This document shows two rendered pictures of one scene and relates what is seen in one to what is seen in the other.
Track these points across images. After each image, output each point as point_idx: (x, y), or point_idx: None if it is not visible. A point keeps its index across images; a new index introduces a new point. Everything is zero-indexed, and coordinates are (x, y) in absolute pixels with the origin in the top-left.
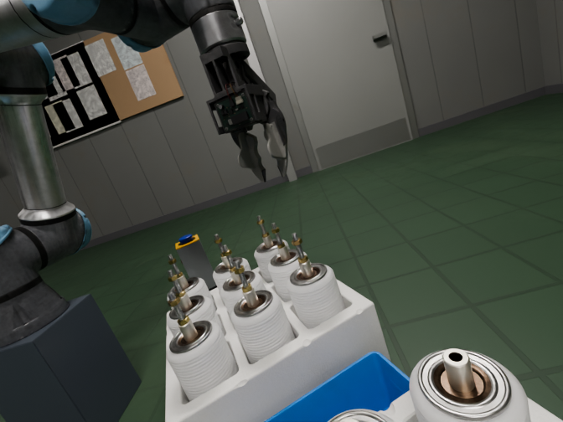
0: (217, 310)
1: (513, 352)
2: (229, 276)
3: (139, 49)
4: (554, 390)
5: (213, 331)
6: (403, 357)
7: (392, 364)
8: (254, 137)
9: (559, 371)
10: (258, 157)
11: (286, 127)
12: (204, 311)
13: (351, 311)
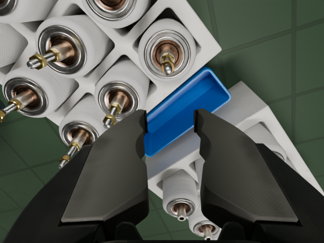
0: (29, 42)
1: (290, 10)
2: (20, 19)
3: None
4: (292, 43)
5: (99, 131)
6: (213, 16)
7: (219, 81)
8: (148, 203)
9: (305, 27)
10: (143, 149)
11: (304, 183)
12: (56, 98)
13: (201, 60)
